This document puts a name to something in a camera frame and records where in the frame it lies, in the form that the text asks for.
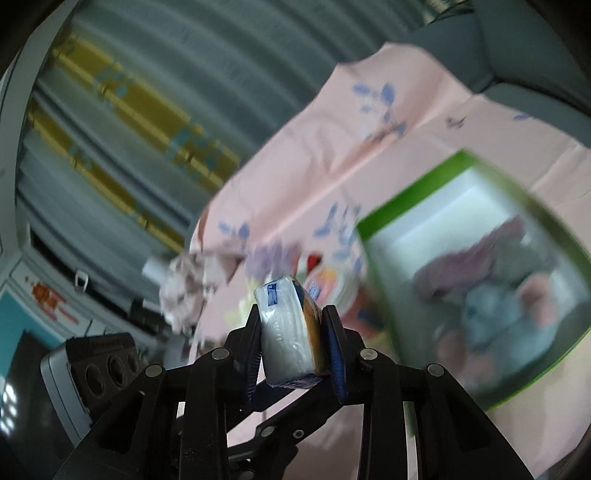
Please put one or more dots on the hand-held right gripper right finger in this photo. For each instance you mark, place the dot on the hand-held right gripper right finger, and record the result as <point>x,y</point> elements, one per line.
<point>334,355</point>

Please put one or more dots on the purple fleece towel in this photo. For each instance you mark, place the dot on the purple fleece towel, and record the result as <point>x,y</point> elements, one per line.
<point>461,267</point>

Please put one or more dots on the crumpled beige cloth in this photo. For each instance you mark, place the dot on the crumpled beige cloth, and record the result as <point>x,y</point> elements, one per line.
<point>184,286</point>

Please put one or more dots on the grey and yellow curtain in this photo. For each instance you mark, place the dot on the grey and yellow curtain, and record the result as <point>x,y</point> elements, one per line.
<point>184,69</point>

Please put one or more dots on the blue tissue pack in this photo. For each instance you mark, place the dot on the blue tissue pack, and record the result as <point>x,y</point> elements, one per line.
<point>286,332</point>

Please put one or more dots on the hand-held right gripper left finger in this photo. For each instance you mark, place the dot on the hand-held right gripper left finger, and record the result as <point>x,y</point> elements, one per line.
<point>251,364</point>

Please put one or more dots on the grey sofa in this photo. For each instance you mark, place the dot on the grey sofa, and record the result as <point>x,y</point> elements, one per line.
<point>531,46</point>

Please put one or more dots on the pink floral bed sheet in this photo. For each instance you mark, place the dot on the pink floral bed sheet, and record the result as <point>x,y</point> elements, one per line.
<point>323,161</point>

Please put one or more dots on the blue elephant plush toy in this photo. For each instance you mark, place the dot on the blue elephant plush toy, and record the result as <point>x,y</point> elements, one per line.
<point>494,309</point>

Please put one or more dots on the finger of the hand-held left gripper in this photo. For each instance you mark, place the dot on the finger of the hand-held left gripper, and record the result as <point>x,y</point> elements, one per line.
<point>286,415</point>

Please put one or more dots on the pink plastic canister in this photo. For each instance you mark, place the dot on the pink plastic canister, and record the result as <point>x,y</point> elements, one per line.
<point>328,281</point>

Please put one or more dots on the green storage box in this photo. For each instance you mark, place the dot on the green storage box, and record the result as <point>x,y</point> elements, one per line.
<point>443,217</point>

